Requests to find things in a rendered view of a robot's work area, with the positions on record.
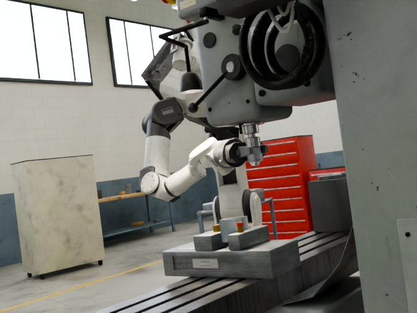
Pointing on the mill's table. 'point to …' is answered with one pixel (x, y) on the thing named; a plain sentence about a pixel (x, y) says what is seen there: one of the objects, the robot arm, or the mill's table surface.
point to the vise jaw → (208, 241)
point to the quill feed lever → (232, 68)
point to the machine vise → (236, 257)
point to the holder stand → (330, 203)
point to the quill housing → (208, 59)
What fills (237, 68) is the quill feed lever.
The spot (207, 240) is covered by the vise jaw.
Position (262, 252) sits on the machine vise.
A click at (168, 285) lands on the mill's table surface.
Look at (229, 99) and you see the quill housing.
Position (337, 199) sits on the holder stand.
